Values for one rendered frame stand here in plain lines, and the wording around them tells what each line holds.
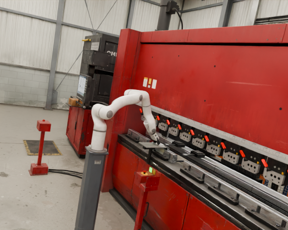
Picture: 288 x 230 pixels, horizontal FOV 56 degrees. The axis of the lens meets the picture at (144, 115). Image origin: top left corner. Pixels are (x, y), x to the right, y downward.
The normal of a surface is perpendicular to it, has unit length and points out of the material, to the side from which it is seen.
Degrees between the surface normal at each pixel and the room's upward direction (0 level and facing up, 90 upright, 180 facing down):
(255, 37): 90
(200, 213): 90
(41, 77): 90
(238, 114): 90
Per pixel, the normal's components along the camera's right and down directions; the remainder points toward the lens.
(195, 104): -0.84, -0.07
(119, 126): 0.51, 0.22
